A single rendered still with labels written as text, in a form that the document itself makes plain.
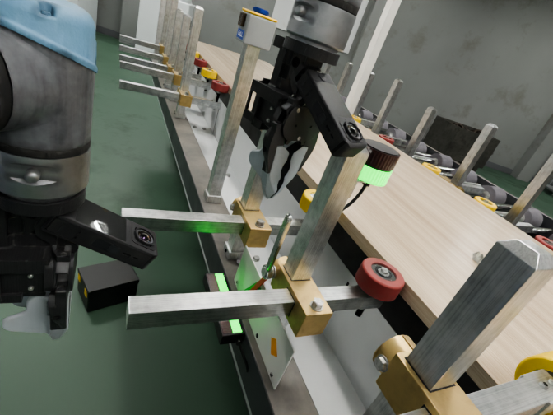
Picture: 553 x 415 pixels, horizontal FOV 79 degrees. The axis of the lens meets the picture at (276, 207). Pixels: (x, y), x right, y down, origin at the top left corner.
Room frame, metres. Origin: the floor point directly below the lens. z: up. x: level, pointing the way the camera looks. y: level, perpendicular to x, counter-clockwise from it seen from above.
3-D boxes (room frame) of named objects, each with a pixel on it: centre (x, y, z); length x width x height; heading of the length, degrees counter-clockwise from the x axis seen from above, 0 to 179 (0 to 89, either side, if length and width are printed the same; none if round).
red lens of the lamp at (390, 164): (0.49, -0.11, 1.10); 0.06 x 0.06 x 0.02
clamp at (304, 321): (0.45, -0.08, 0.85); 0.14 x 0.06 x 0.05; 32
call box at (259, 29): (0.90, 0.20, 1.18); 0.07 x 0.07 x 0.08; 32
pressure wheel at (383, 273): (0.51, -0.22, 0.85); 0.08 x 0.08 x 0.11
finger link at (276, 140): (0.43, 0.03, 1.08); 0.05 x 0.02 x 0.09; 142
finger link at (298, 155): (0.47, 0.02, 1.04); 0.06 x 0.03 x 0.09; 52
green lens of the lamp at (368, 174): (0.49, -0.11, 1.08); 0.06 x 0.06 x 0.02
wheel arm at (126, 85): (1.47, 0.60, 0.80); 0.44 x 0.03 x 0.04; 122
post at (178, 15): (1.96, 0.84, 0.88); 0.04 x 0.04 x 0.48; 32
